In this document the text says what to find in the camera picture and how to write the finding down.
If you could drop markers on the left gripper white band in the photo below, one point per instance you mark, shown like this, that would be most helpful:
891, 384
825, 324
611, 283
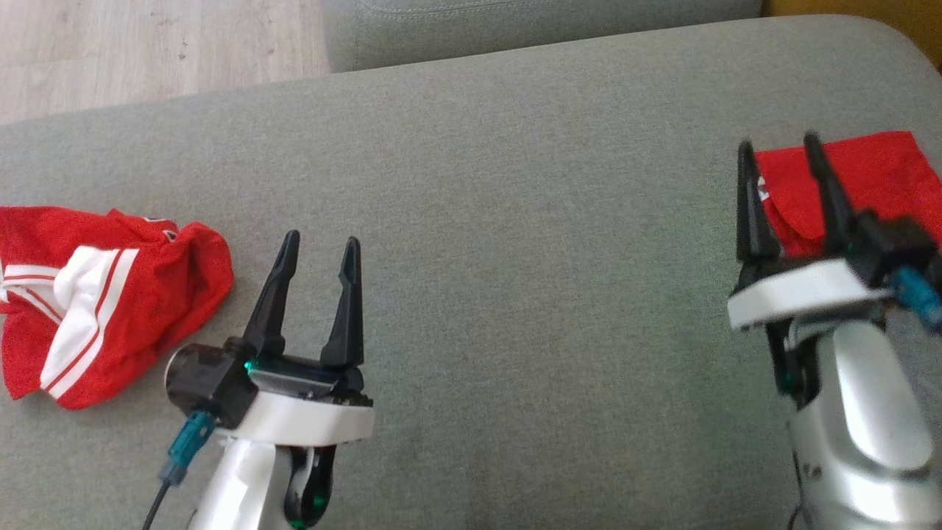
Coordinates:
316, 419

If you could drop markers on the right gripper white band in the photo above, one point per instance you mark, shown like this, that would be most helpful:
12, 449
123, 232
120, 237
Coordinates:
802, 294

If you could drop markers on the red shorts with white stripe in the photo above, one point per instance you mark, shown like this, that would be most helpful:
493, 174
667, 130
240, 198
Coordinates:
883, 184

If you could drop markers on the red basketball jersey white trim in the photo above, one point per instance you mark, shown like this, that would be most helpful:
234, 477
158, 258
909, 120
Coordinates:
184, 287

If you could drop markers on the large grey sofa seat cushion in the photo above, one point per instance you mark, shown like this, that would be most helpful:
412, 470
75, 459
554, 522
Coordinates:
515, 258

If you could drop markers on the large yellow sofa back cushion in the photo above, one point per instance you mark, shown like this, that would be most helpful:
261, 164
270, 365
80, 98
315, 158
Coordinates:
898, 18

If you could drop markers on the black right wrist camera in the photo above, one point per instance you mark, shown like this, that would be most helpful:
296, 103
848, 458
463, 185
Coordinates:
898, 246

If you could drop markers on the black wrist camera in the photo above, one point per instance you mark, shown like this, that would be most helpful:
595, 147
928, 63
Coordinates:
206, 379
898, 246

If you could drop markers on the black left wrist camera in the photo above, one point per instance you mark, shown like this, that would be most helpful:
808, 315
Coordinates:
206, 379

